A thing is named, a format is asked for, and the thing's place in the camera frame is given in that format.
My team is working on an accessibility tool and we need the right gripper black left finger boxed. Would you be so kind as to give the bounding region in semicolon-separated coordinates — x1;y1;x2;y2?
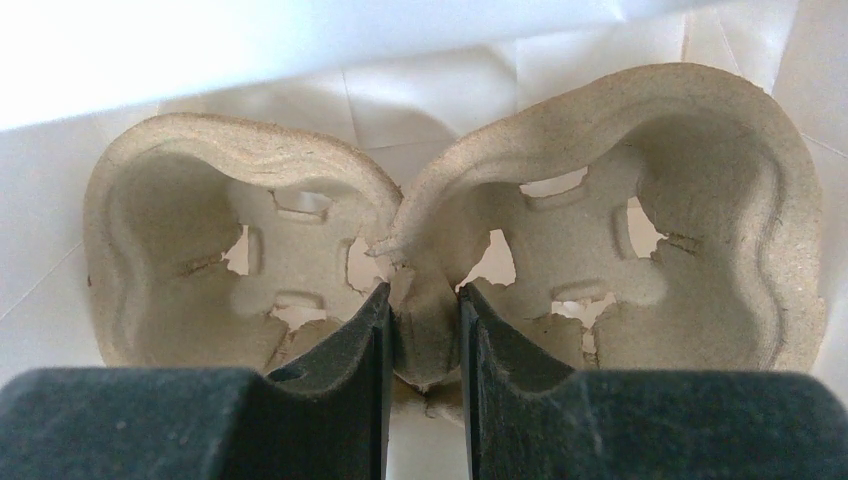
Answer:
1;284;392;479

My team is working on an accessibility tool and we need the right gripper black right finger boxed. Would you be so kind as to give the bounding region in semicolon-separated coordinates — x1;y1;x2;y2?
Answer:
459;285;847;479

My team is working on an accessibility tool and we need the brown pulp cup carrier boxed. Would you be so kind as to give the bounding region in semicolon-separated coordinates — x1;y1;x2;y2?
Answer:
84;63;827;389

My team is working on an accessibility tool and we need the brown kraft paper bag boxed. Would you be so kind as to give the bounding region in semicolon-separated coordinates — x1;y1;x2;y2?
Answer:
0;0;848;480

